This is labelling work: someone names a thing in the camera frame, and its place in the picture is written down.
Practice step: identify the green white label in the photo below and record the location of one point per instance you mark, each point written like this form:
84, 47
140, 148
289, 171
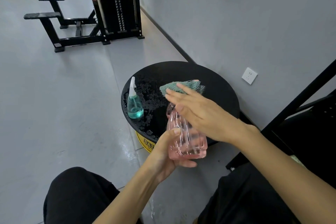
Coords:
298, 158

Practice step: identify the person's right hand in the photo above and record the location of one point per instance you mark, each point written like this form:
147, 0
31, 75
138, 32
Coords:
212, 118

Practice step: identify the black metal rack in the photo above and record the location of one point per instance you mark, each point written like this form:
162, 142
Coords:
309, 132

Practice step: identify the yellow barrel base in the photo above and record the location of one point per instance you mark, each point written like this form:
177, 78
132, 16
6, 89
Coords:
147, 143

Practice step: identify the person's left forearm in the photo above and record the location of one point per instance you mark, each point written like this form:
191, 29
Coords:
126, 200

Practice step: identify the person's right forearm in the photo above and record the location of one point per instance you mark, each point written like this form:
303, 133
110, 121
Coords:
294, 174

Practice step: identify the green spray bottle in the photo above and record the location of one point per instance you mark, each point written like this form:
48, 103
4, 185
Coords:
135, 109

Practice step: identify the pink spray bottle grey nozzle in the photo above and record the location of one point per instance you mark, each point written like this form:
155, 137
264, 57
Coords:
189, 145

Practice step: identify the person's left hand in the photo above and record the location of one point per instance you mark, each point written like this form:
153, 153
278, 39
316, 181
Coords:
160, 160

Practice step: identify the green cleaning cloth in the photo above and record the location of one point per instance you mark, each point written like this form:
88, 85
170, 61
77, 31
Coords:
170, 87

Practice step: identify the round black table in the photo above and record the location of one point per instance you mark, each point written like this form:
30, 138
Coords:
223, 92

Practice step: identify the white wall socket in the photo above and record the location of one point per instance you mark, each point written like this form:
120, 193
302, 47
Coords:
249, 75

